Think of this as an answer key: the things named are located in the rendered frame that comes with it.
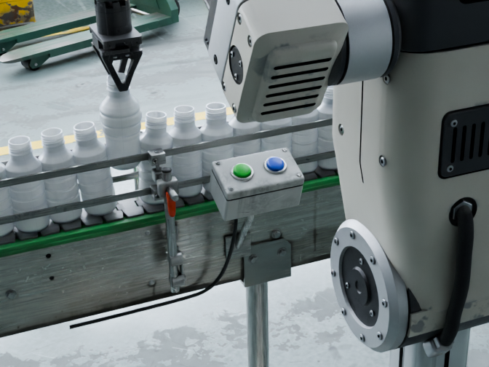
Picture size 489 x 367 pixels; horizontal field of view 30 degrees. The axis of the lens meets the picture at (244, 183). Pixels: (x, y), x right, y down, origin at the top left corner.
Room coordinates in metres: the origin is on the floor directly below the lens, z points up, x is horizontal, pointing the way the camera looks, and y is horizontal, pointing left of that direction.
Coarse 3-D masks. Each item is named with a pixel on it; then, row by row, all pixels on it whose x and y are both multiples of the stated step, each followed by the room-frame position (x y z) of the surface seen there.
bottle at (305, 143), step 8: (312, 112) 1.57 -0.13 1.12; (296, 120) 1.56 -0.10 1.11; (304, 120) 1.56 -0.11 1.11; (312, 120) 1.57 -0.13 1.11; (296, 136) 1.56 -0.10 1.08; (304, 136) 1.56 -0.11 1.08; (312, 136) 1.57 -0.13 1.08; (296, 144) 1.56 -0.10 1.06; (304, 144) 1.56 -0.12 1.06; (312, 144) 1.57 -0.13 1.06; (296, 152) 1.56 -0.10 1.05; (304, 152) 1.56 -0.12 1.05; (312, 152) 1.57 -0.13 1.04; (304, 168) 1.56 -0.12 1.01; (312, 168) 1.57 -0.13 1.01
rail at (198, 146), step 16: (288, 128) 1.53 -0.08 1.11; (304, 128) 1.54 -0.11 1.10; (192, 144) 1.47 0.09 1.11; (208, 144) 1.48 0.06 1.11; (224, 144) 1.49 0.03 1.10; (112, 160) 1.41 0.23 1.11; (128, 160) 1.42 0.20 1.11; (144, 160) 1.44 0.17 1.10; (304, 160) 1.54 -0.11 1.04; (32, 176) 1.36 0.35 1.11; (48, 176) 1.37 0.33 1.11; (112, 176) 1.49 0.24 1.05; (128, 176) 1.50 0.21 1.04; (208, 176) 1.48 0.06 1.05; (128, 192) 1.42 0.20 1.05; (144, 192) 1.43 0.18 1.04; (48, 208) 1.37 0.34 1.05; (64, 208) 1.38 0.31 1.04; (80, 208) 1.39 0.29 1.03; (0, 224) 1.34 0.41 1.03
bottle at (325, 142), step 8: (328, 88) 1.59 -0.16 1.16; (328, 96) 1.59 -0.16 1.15; (328, 104) 1.59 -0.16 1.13; (320, 112) 1.59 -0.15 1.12; (328, 112) 1.58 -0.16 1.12; (320, 128) 1.59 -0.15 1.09; (328, 128) 1.57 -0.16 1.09; (320, 136) 1.58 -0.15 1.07; (328, 136) 1.57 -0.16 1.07; (320, 144) 1.58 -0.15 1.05; (328, 144) 1.57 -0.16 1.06; (320, 152) 1.58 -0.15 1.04; (320, 160) 1.58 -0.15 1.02; (328, 160) 1.57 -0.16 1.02; (328, 168) 1.57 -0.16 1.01; (336, 168) 1.58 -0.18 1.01
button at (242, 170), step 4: (240, 164) 1.36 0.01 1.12; (244, 164) 1.37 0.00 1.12; (236, 168) 1.35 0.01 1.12; (240, 168) 1.35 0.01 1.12; (244, 168) 1.36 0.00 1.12; (248, 168) 1.36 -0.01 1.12; (236, 172) 1.35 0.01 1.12; (240, 172) 1.35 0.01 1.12; (244, 172) 1.35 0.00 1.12; (248, 172) 1.35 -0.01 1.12; (240, 176) 1.34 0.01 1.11; (244, 176) 1.34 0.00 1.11
